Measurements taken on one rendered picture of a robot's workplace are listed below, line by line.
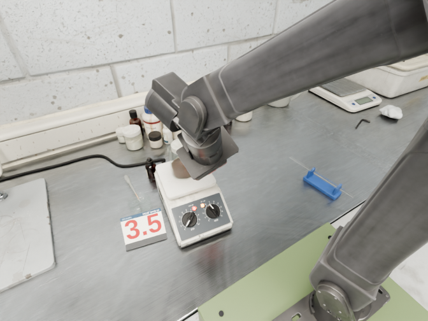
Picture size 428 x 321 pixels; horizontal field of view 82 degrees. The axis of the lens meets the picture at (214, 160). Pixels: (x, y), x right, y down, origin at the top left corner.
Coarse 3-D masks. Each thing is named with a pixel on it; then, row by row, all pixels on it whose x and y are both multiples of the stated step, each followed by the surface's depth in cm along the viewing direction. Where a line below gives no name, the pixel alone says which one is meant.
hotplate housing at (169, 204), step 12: (156, 180) 62; (204, 192) 57; (216, 192) 57; (168, 204) 54; (180, 204) 54; (168, 216) 57; (216, 228) 54; (228, 228) 56; (180, 240) 52; (192, 240) 52
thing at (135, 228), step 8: (144, 216) 56; (152, 216) 56; (160, 216) 56; (128, 224) 55; (136, 224) 55; (144, 224) 55; (152, 224) 56; (160, 224) 56; (128, 232) 54; (136, 232) 55; (144, 232) 55; (152, 232) 55; (128, 240) 54
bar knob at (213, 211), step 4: (212, 204) 55; (208, 208) 55; (212, 208) 54; (216, 208) 55; (208, 212) 55; (212, 212) 54; (216, 212) 53; (208, 216) 54; (212, 216) 54; (216, 216) 54
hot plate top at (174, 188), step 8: (160, 168) 60; (168, 168) 60; (160, 176) 58; (168, 176) 58; (208, 176) 58; (168, 184) 56; (176, 184) 56; (184, 184) 56; (192, 184) 56; (200, 184) 56; (208, 184) 56; (168, 192) 54; (176, 192) 54; (184, 192) 54; (192, 192) 55
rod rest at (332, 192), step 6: (312, 174) 69; (306, 180) 69; (312, 180) 68; (318, 180) 68; (318, 186) 66; (324, 186) 66; (330, 186) 66; (324, 192) 65; (330, 192) 65; (336, 192) 64; (336, 198) 64
